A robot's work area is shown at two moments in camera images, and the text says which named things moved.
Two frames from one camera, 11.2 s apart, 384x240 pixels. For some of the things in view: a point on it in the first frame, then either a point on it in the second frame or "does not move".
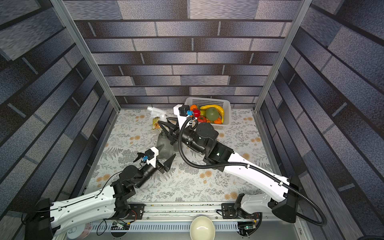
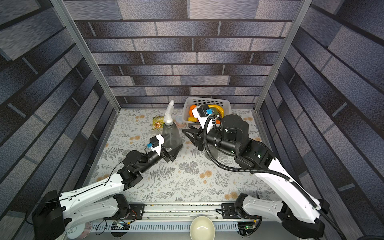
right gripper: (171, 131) to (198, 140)
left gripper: (166, 166) to (171, 156)
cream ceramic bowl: (202, 228) does not move
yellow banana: (220, 110) does not move
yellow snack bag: (155, 122) does not move
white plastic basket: (203, 101) does not move
